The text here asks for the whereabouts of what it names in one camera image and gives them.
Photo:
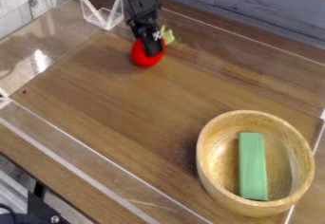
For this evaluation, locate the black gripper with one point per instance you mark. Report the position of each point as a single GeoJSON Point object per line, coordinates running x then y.
{"type": "Point", "coordinates": [142, 12]}

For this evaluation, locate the red plush tomato toy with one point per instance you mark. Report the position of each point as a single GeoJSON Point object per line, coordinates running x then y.
{"type": "Point", "coordinates": [141, 58]}

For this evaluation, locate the green rectangular block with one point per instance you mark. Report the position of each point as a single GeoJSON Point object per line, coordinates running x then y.
{"type": "Point", "coordinates": [252, 166]}

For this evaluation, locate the wooden bowl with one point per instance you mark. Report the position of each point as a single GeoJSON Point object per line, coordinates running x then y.
{"type": "Point", "coordinates": [288, 157]}

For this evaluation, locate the clear acrylic corner bracket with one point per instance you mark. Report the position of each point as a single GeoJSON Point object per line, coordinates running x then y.
{"type": "Point", "coordinates": [105, 18]}

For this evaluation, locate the clear acrylic back wall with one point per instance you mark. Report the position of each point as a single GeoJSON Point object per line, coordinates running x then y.
{"type": "Point", "coordinates": [213, 72]}

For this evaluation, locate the clear acrylic wall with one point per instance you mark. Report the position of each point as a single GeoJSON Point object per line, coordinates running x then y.
{"type": "Point", "coordinates": [213, 72]}
{"type": "Point", "coordinates": [101, 188]}
{"type": "Point", "coordinates": [36, 45]}

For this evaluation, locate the clear acrylic left wall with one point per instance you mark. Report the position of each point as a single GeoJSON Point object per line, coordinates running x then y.
{"type": "Point", "coordinates": [36, 45]}

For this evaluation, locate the clear acrylic front wall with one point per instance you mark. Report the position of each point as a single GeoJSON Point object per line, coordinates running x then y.
{"type": "Point", "coordinates": [101, 188]}

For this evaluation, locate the black clamp with cable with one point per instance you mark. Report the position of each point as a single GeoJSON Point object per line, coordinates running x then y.
{"type": "Point", "coordinates": [39, 213]}

